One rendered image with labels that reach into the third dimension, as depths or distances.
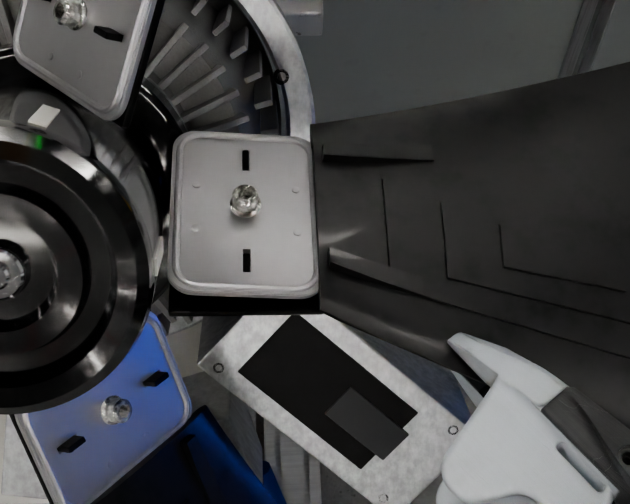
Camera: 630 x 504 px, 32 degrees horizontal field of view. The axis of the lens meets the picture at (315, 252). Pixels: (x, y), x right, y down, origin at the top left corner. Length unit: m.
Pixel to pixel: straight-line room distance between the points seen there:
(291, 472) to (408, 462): 0.98
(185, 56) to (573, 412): 0.27
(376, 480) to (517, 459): 0.23
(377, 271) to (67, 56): 0.16
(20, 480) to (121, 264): 0.30
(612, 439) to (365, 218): 0.14
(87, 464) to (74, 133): 0.16
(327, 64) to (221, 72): 0.92
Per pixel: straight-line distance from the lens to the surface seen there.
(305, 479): 1.62
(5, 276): 0.44
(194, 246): 0.47
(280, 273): 0.46
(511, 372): 0.44
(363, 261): 0.46
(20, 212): 0.43
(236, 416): 0.71
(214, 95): 0.58
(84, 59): 0.47
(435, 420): 0.63
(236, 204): 0.47
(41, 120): 0.43
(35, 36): 0.50
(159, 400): 0.55
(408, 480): 0.65
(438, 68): 1.51
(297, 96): 0.66
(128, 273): 0.43
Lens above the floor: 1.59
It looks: 58 degrees down
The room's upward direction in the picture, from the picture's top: 4 degrees clockwise
